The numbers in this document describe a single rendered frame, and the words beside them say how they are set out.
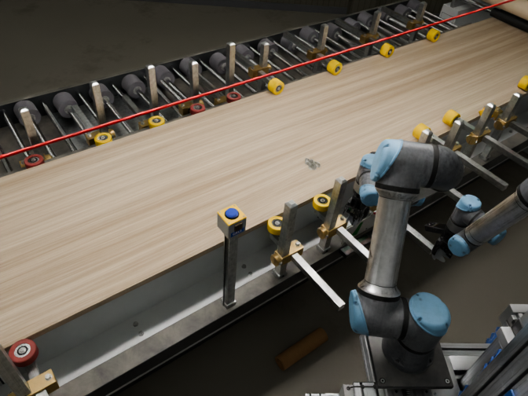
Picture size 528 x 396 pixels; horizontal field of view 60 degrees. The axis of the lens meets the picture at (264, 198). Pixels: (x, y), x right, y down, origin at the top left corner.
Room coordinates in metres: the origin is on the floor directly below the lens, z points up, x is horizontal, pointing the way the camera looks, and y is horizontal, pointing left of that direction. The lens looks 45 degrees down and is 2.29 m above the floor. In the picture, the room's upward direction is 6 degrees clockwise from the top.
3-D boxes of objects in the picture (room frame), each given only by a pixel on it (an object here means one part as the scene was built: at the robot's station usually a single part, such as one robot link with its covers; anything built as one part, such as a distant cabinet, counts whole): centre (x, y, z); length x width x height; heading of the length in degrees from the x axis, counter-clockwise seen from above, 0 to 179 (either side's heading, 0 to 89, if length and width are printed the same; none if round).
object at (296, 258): (1.12, -0.19, 0.82); 0.43 x 0.03 x 0.04; 40
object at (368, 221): (1.45, -0.47, 0.75); 0.26 x 0.01 x 0.10; 130
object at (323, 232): (1.34, -0.31, 0.83); 0.13 x 0.06 x 0.05; 130
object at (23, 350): (0.62, 0.70, 0.85); 0.08 x 0.08 x 0.11
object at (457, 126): (1.81, -0.86, 0.90); 0.03 x 0.03 x 0.48; 40
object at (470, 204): (1.23, -0.75, 1.12); 0.09 x 0.08 x 0.11; 38
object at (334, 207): (1.33, -0.29, 0.89); 0.03 x 0.03 x 0.48; 40
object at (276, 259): (1.18, -0.12, 0.82); 0.13 x 0.06 x 0.05; 130
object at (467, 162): (1.79, -0.93, 0.95); 0.50 x 0.04 x 0.04; 40
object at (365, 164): (1.27, -0.37, 1.23); 0.09 x 0.08 x 0.11; 177
